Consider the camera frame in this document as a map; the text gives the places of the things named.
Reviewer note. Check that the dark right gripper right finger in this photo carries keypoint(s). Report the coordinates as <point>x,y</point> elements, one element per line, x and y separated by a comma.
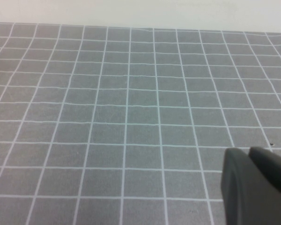
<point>269,159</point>

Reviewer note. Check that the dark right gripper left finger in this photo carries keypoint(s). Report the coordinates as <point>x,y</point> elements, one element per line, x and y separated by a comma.
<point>253,194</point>

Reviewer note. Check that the grey white-grid tablecloth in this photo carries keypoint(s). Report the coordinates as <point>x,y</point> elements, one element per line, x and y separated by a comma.
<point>131,117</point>

